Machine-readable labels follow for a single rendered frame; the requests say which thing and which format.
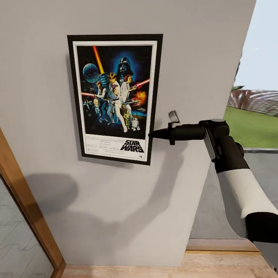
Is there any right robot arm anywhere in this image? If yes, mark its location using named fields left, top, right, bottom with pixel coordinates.
left=148, top=110, right=278, bottom=270

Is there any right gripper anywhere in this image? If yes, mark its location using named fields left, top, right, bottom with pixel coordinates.
left=148, top=122, right=193, bottom=145

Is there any poster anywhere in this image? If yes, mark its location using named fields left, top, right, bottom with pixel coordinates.
left=67, top=34, right=163, bottom=166

